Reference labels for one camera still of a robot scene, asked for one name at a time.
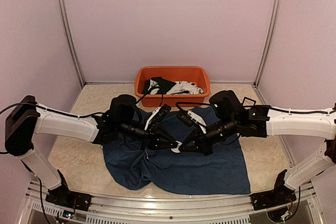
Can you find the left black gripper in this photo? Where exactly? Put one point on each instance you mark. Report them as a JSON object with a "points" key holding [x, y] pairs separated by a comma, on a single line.
{"points": [[153, 140]]}

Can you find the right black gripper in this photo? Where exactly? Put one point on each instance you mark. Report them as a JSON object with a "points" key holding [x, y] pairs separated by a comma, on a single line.
{"points": [[201, 144]]}

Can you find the dark blue t-shirt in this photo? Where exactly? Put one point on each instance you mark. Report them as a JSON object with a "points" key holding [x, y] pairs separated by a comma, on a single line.
{"points": [[223, 172]]}

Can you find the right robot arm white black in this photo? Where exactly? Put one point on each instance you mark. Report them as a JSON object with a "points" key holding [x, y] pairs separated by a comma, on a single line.
{"points": [[263, 121]]}

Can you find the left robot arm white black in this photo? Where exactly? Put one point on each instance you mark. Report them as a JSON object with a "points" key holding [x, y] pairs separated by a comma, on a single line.
{"points": [[122, 118]]}

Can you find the black and white garment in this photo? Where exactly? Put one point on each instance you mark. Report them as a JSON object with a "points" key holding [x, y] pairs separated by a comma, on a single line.
{"points": [[158, 85]]}

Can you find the orange plastic tub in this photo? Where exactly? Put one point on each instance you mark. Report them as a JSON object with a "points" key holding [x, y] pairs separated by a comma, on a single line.
{"points": [[193, 74]]}

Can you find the black square display box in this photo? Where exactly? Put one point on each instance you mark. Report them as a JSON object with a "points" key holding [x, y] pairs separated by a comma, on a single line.
{"points": [[248, 102]]}

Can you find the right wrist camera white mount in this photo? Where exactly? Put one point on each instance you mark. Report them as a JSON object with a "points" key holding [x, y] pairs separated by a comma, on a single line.
{"points": [[190, 118]]}

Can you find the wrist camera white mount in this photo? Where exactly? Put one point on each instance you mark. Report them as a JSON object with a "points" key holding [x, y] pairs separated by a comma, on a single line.
{"points": [[157, 115], [190, 118]]}

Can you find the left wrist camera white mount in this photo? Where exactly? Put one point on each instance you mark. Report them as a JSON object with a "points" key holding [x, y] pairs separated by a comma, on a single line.
{"points": [[157, 115]]}

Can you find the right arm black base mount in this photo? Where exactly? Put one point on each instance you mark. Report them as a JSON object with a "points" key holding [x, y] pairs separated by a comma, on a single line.
{"points": [[269, 199]]}

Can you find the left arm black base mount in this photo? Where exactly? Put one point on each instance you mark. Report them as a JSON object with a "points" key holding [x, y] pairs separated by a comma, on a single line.
{"points": [[71, 199]]}

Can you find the right aluminium corner post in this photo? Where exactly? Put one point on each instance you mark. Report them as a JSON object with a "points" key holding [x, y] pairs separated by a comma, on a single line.
{"points": [[269, 38]]}

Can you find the aluminium corner post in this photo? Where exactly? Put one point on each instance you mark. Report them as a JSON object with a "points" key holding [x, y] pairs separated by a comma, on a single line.
{"points": [[269, 38], [70, 42]]}

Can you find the left aluminium corner post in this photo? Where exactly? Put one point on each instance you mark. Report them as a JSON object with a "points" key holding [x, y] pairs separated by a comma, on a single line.
{"points": [[70, 42]]}

